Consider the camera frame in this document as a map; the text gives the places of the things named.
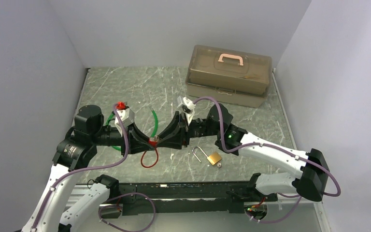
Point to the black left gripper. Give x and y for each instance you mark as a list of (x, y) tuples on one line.
[(137, 141)]

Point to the brass padlock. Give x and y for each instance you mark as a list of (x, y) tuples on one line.
[(213, 158)]

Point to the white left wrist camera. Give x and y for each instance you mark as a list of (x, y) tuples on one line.
[(123, 116)]

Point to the beige plastic toolbox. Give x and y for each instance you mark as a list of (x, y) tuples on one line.
[(229, 76)]

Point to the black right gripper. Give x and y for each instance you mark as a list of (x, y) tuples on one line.
[(175, 141)]

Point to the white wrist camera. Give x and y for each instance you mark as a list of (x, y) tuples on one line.
[(123, 116), (188, 107)]

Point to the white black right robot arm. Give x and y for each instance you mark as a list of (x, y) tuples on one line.
[(305, 173)]

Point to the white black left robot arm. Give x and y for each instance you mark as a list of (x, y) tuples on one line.
[(72, 159)]

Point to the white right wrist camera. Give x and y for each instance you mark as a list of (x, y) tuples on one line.
[(188, 107)]

